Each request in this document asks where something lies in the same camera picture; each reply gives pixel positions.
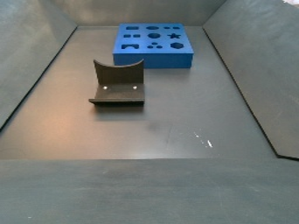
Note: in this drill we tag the black curved holder stand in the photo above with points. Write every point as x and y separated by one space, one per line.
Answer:
121 84

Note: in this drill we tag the blue shape sorter block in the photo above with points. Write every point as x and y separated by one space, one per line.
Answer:
158 43

